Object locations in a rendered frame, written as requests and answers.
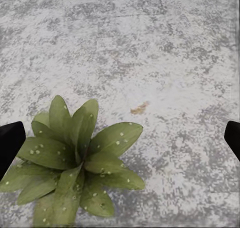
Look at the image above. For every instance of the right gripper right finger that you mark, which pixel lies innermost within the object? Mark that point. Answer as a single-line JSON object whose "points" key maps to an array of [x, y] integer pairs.
{"points": [[232, 137]]}

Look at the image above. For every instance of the pot plant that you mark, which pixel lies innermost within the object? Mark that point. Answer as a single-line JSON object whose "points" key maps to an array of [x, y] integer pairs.
{"points": [[63, 161]]}

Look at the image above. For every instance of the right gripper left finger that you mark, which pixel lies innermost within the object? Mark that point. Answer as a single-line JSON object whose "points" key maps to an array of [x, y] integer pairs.
{"points": [[12, 137]]}

